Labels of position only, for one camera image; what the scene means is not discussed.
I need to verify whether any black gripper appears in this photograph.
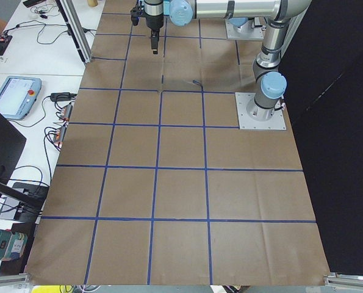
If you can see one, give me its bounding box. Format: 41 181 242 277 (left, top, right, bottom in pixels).
131 0 164 55

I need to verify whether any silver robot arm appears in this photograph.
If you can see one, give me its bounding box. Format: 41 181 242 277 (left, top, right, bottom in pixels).
130 0 312 113
229 17 254 31

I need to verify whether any black power brick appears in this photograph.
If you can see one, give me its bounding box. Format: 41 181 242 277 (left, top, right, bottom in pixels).
50 92 77 102

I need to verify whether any brown paper table mat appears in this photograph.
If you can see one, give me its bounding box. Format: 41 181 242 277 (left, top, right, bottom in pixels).
26 1 329 286

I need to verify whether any left teach pendant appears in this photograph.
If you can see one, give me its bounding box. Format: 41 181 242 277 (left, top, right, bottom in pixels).
0 76 42 120

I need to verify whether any green box device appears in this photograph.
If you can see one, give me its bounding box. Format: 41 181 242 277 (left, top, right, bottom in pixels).
0 230 28 261

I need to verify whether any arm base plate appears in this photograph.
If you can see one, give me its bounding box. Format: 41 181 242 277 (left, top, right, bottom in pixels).
225 17 265 41
235 92 287 131

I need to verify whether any aluminium frame post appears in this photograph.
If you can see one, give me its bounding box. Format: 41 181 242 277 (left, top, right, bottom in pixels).
56 0 92 64

